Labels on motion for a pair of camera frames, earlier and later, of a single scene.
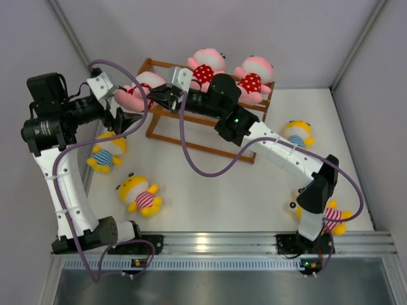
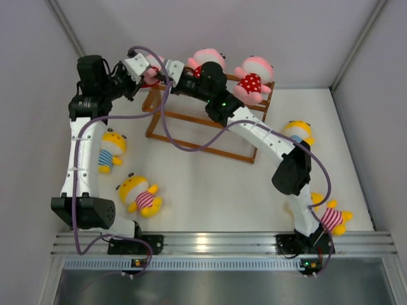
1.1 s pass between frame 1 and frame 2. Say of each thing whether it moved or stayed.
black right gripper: moved
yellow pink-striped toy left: stayed
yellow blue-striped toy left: stayed
